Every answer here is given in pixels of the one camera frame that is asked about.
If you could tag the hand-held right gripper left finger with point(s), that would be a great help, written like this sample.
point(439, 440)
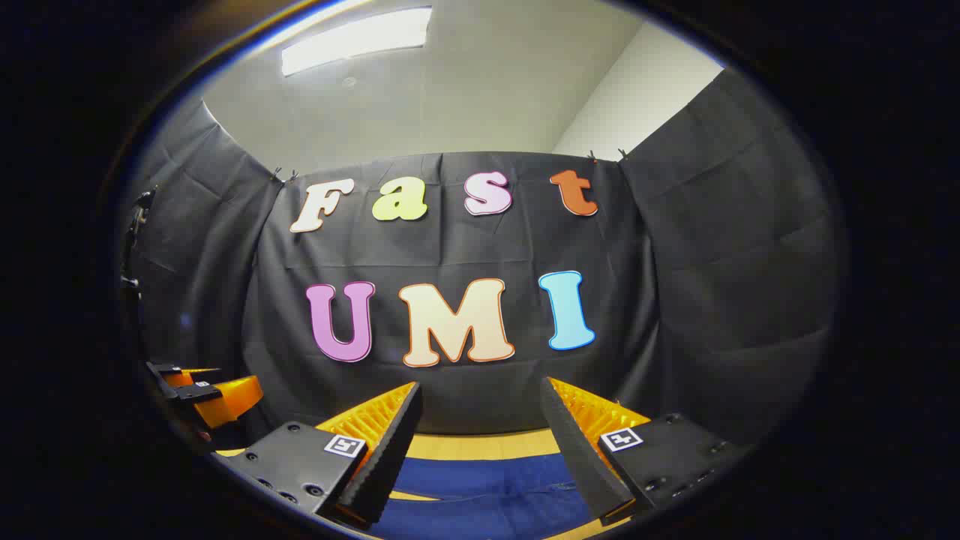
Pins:
point(388, 457)

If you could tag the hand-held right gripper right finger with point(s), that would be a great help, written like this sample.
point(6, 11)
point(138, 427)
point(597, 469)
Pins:
point(577, 450)

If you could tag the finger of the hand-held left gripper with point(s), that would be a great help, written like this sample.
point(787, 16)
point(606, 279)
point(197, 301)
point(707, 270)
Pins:
point(174, 373)
point(229, 397)

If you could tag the blue jeans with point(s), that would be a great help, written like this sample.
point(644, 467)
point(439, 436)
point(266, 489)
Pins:
point(487, 495)

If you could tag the dark stand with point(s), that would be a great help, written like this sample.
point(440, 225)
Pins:
point(137, 225)

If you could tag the black backdrop cloth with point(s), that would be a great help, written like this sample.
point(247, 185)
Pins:
point(720, 285)

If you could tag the ceiling light panel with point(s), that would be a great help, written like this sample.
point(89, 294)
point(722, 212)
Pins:
point(352, 39)

